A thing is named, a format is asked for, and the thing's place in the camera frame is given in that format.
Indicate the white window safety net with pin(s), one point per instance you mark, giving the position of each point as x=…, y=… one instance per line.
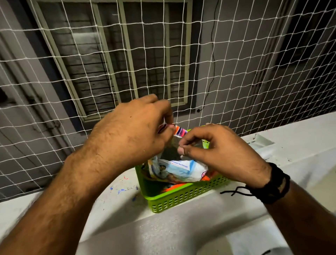
x=236, y=52

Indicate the barred window with pale frame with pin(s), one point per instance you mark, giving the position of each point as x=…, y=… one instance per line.
x=152, y=52

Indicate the dark unlit window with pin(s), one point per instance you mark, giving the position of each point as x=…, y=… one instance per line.
x=307, y=31

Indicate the grey outdoor drain pipe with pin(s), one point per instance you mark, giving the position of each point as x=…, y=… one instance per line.
x=26, y=92

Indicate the green plastic basket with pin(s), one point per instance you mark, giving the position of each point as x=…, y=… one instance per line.
x=183, y=199

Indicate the white blue detergent packet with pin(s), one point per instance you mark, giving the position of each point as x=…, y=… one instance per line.
x=178, y=169

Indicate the person's left hand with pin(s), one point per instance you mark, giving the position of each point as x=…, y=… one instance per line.
x=131, y=134

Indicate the orange packet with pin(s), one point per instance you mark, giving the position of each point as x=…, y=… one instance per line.
x=173, y=187

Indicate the person's right hand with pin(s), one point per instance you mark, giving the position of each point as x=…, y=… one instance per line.
x=228, y=155

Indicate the black wrist band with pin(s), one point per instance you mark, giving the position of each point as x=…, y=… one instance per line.
x=273, y=189

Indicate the person's left forearm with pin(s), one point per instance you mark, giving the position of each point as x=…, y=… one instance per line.
x=44, y=210

